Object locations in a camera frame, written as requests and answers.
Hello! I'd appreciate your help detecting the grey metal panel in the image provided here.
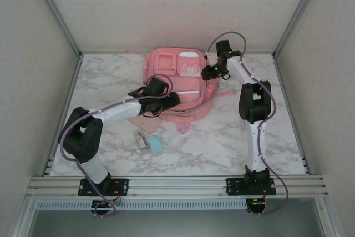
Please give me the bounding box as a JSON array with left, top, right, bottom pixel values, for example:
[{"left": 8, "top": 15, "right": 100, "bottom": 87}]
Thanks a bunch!
[{"left": 27, "top": 210, "right": 327, "bottom": 237}]

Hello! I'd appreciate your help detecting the aluminium mounting rail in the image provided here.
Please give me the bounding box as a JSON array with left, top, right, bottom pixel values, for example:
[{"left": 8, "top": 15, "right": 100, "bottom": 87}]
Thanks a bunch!
[{"left": 26, "top": 175, "right": 329, "bottom": 196}]

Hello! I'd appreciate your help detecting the aluminium side rail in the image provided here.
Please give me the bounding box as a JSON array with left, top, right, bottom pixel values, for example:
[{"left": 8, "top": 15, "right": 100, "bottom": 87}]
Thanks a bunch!
[
  {"left": 41, "top": 53, "right": 84, "bottom": 177},
  {"left": 273, "top": 53, "right": 310, "bottom": 175}
]

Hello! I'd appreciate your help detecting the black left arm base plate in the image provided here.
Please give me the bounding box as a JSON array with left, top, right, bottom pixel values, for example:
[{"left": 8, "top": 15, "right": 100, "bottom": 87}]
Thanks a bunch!
[{"left": 78, "top": 178, "right": 130, "bottom": 196}]

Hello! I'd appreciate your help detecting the aluminium lower frame bar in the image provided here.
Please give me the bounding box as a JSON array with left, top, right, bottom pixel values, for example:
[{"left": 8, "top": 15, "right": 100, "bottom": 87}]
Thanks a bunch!
[
  {"left": 316, "top": 195, "right": 344, "bottom": 237},
  {"left": 11, "top": 195, "right": 38, "bottom": 237}
]

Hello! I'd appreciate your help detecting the white slotted cable duct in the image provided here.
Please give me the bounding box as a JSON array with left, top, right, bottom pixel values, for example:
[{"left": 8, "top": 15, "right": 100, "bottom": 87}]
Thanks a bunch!
[{"left": 35, "top": 199, "right": 247, "bottom": 210}]

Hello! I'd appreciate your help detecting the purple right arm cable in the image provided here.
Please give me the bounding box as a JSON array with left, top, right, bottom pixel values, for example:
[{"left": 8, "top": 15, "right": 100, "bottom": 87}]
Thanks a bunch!
[{"left": 207, "top": 31, "right": 291, "bottom": 217}]

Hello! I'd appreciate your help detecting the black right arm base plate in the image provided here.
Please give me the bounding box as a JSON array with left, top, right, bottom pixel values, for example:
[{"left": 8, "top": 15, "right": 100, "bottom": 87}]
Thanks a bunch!
[{"left": 226, "top": 177, "right": 277, "bottom": 196}]

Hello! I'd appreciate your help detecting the clear small plastic box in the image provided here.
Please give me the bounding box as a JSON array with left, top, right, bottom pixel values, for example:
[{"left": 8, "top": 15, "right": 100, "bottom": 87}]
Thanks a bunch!
[{"left": 133, "top": 130, "right": 152, "bottom": 154}]

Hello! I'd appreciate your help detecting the light blue eraser pad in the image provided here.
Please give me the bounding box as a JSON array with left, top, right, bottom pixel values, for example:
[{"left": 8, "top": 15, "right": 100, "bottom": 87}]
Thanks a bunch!
[{"left": 148, "top": 134, "right": 164, "bottom": 154}]

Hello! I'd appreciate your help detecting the pink student backpack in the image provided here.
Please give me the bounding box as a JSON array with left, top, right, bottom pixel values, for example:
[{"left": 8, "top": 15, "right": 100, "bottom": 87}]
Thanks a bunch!
[{"left": 124, "top": 47, "right": 238, "bottom": 135}]

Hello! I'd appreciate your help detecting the aluminium frame post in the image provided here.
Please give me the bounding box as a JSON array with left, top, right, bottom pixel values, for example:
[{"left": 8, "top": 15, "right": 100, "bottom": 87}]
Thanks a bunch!
[
  {"left": 273, "top": 0, "right": 328, "bottom": 59},
  {"left": 27, "top": 0, "right": 84, "bottom": 58}
]

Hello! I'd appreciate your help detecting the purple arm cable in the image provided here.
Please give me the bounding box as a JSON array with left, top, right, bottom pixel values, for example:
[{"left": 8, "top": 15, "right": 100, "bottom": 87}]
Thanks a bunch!
[
  {"left": 58, "top": 73, "right": 174, "bottom": 218},
  {"left": 207, "top": 31, "right": 291, "bottom": 217}
]

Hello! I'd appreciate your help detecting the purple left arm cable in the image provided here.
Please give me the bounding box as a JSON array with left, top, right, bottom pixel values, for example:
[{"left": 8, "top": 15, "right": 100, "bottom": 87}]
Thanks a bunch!
[{"left": 58, "top": 73, "right": 174, "bottom": 218}]

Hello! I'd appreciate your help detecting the black controller board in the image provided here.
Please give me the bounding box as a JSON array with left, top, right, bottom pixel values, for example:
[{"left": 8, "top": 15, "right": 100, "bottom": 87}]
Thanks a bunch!
[
  {"left": 90, "top": 199, "right": 119, "bottom": 216},
  {"left": 245, "top": 198, "right": 267, "bottom": 215}
]

